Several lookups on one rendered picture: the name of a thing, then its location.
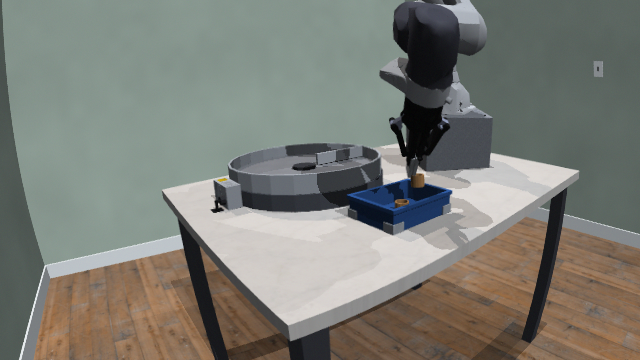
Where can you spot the blue plastic crate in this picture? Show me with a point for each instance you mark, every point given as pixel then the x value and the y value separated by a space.
pixel 425 204

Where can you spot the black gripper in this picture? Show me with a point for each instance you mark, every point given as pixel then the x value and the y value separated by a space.
pixel 419 132

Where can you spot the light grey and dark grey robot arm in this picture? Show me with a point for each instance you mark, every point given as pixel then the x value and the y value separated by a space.
pixel 433 46

